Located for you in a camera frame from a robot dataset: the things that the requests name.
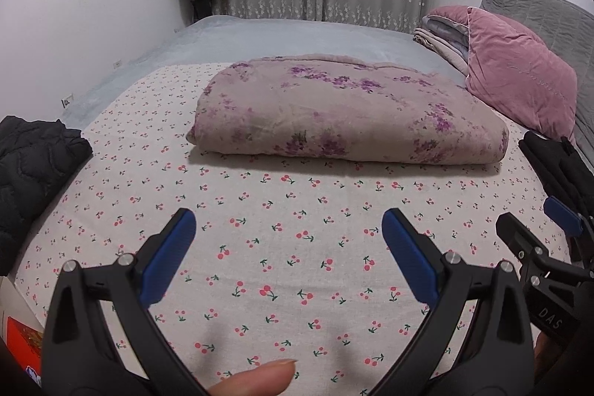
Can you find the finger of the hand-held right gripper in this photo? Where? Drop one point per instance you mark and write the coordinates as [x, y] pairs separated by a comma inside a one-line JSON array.
[[515, 233], [564, 215]]

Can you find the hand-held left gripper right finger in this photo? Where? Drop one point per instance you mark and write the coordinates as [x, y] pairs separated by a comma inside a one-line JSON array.
[[410, 259]]

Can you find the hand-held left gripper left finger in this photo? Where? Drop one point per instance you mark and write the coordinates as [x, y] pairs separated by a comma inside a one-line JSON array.
[[169, 259]]

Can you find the floral purple quilt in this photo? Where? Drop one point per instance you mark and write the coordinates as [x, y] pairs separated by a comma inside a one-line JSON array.
[[348, 117]]

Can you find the person's left hand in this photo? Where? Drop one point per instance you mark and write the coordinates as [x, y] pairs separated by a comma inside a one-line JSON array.
[[255, 380]]

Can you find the black folded garment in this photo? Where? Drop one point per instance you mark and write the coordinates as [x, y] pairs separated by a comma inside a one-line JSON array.
[[557, 168]]

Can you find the cherry print bed sheet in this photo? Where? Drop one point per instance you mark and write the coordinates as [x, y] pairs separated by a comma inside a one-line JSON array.
[[278, 238]]

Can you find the pink velvet pillow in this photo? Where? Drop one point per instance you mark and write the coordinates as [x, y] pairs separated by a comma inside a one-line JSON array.
[[519, 71]]

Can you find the black quilted jacket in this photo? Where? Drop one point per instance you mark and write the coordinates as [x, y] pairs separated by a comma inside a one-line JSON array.
[[32, 182]]

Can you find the white and orange box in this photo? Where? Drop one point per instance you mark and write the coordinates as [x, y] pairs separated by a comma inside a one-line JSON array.
[[21, 331]]

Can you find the grey quilted headboard cushion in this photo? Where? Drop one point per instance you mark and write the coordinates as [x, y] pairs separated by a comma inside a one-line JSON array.
[[547, 20]]

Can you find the folded beige blanket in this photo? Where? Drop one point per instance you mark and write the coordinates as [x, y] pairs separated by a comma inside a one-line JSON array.
[[441, 50]]

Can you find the folded mauve grey quilt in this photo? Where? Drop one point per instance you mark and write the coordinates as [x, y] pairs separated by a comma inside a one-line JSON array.
[[445, 22]]

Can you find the grey bed cover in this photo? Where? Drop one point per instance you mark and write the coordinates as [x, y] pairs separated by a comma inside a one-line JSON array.
[[301, 36]]

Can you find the dark hanging garment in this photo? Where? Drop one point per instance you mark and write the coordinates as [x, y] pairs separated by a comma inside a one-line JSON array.
[[203, 4]]

